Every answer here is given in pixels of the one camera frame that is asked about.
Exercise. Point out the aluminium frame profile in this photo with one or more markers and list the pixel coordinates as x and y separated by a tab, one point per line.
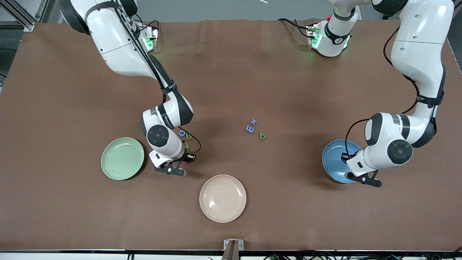
27	26

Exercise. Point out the left base box green light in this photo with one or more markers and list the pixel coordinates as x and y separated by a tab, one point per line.
313	36

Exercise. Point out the beige plate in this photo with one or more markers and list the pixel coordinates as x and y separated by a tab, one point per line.
222	198

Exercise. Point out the light green plate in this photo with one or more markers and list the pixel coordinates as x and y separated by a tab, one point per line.
122	159

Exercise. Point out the blue plate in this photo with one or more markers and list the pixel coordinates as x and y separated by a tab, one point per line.
334	162

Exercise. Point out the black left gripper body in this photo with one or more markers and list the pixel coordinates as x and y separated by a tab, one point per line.
345	156

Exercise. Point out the blue letter m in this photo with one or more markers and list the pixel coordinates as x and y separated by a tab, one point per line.
249	129

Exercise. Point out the brown table mat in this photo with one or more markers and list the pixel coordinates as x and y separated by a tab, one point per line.
72	216

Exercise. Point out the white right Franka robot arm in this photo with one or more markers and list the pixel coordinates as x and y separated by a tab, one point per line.
115	47

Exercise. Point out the metal camera pole mount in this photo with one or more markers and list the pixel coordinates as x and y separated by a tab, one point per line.
233	245

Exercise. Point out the blue letter G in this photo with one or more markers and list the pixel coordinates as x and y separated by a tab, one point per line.
182	133

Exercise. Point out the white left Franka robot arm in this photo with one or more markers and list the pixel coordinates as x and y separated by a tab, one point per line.
418	43

